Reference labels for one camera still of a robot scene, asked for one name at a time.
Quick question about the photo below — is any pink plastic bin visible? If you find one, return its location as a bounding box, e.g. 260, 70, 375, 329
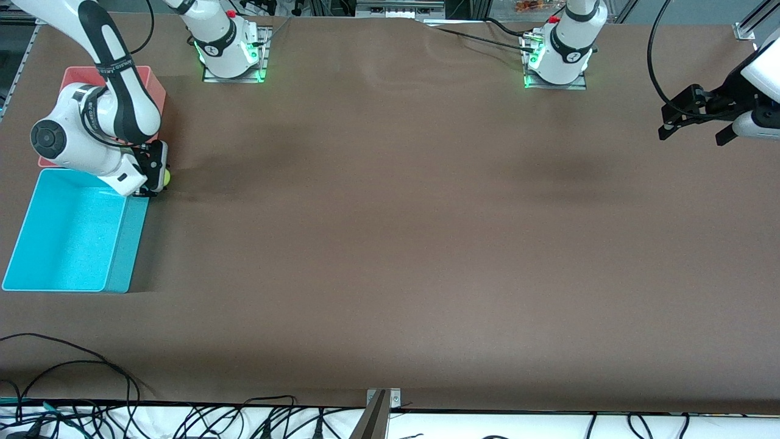
38, 65, 167, 168

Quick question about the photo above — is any clear box with orange parts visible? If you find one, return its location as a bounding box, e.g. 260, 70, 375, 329
487, 0, 567, 16

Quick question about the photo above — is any small metal bracket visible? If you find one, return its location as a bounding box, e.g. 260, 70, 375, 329
367, 388, 402, 409

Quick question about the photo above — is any perforated metal strip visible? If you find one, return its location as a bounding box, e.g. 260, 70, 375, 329
3, 24, 40, 116

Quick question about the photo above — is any teal cable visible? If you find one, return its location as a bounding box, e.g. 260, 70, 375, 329
0, 398, 83, 416

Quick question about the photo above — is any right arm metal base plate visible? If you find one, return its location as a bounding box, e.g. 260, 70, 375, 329
202, 27, 269, 84

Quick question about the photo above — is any long black looping cable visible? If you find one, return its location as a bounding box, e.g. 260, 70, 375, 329
0, 332, 133, 406
12, 360, 142, 406

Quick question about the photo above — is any black cable to arm base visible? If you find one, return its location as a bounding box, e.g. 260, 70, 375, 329
427, 24, 537, 54

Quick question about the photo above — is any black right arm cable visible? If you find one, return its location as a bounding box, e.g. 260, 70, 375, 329
127, 0, 154, 57

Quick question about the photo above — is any blue plastic bin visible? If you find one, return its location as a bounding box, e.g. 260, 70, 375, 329
1, 168, 151, 294

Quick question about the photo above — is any grey metal unit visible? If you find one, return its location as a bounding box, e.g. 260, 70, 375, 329
355, 0, 447, 19

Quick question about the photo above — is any grey aluminium camera post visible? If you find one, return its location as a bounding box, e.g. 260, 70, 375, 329
347, 390, 391, 439

